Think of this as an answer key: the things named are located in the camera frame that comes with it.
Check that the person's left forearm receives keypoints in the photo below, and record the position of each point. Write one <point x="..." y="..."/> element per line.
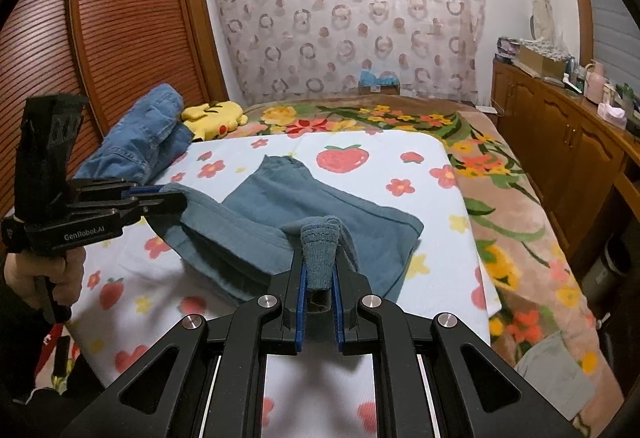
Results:
<point x="20" y="343"/>

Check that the small cardboard box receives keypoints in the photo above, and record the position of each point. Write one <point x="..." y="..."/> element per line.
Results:
<point x="379" y="90"/>

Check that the blue denim jeans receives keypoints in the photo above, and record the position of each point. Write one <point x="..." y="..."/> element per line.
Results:
<point x="145" y="133"/>

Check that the grey trash bin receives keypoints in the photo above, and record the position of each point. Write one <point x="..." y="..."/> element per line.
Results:
<point x="607" y="268"/>

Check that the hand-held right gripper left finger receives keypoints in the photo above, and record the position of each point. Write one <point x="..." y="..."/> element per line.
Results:
<point x="301" y="308"/>

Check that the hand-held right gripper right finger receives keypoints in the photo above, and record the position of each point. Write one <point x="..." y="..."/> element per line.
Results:
<point x="340" y="313"/>

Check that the pink tissue box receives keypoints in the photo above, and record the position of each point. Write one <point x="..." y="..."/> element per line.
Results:
<point x="612" y="115"/>

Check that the open cardboard box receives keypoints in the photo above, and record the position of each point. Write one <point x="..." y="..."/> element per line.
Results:
<point x="542" y="58"/>

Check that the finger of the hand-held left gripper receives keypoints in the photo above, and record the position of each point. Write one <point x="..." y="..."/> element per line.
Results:
<point x="167" y="205"/>
<point x="145" y="190"/>

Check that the teal pants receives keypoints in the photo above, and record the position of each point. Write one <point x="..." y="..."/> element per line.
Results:
<point x="350" y="218"/>

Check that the pink kettle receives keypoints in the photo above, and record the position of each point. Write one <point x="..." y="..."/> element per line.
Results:
<point x="596" y="80"/>

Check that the grey-green folded cloth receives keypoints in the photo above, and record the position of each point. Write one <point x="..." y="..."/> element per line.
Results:
<point x="552" y="373"/>

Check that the grey window blind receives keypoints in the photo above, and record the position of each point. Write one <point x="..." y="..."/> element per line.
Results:
<point x="615" y="43"/>

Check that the person's left hand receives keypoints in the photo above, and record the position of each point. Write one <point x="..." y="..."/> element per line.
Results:
<point x="65" y="285"/>

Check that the yellow plush toy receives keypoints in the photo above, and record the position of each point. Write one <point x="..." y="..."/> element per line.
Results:
<point x="220" y="115"/>

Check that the wooden sideboard cabinet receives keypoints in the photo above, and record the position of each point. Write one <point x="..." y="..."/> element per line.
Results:
<point x="540" y="118"/>

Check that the wooden louvred wardrobe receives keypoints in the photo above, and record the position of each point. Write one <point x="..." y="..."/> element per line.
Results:
<point x="130" y="18"/>

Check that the brown floral blanket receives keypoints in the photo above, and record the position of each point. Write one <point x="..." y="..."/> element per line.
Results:
<point x="500" y="218"/>

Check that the white floral bed sheet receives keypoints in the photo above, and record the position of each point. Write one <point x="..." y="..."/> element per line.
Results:
<point x="350" y="168"/>

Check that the sheer circle-patterned curtain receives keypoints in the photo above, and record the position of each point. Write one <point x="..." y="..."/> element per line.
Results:
<point x="350" y="18"/>

